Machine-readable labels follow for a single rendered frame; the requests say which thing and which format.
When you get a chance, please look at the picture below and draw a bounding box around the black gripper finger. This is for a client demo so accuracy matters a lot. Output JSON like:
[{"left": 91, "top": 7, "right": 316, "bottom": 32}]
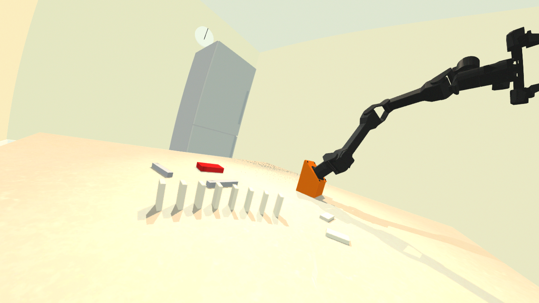
[
  {"left": 526, "top": 30, "right": 539, "bottom": 48},
  {"left": 529, "top": 83, "right": 539, "bottom": 98}
]

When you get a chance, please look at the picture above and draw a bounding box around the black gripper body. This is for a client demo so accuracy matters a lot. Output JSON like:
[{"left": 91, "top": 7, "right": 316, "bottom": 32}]
[{"left": 479, "top": 27, "right": 531, "bottom": 105}]

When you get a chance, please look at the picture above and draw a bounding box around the red rectangular block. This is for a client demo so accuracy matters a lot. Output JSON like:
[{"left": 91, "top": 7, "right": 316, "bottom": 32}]
[{"left": 196, "top": 162, "right": 224, "bottom": 173}]

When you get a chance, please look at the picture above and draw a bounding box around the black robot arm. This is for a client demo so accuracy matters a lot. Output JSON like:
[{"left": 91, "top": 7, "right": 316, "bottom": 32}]
[{"left": 312, "top": 56, "right": 480, "bottom": 180}]

